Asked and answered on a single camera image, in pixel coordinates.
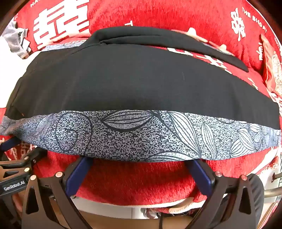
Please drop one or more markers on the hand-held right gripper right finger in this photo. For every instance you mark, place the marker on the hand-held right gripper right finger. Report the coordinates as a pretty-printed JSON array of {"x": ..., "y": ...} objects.
[{"x": 200, "y": 178}]

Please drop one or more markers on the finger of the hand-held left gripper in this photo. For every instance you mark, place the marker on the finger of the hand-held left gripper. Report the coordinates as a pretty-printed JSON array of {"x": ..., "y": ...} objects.
[
  {"x": 10, "y": 144},
  {"x": 33, "y": 155}
]

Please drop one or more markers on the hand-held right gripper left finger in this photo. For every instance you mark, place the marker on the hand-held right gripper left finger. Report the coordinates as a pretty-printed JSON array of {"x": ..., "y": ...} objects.
[{"x": 78, "y": 176}]

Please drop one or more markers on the black pants with grey patterned band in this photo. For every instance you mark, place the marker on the black pants with grey patterned band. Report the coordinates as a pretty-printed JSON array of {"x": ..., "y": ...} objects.
[{"x": 132, "y": 83}]

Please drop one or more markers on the red printed sofa cover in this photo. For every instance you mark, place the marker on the red printed sofa cover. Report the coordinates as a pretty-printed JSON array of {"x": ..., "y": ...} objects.
[{"x": 136, "y": 182}]

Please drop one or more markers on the grey crumpled cloth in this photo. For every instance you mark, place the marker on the grey crumpled cloth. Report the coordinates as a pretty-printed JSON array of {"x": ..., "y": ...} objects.
[{"x": 15, "y": 39}]

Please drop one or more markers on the red embroidered cushion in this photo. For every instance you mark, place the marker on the red embroidered cushion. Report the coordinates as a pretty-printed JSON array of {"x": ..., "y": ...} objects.
[{"x": 272, "y": 66}]

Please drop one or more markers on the metal frame rods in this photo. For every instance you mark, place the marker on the metal frame rods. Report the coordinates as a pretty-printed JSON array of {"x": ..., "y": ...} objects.
[{"x": 273, "y": 193}]

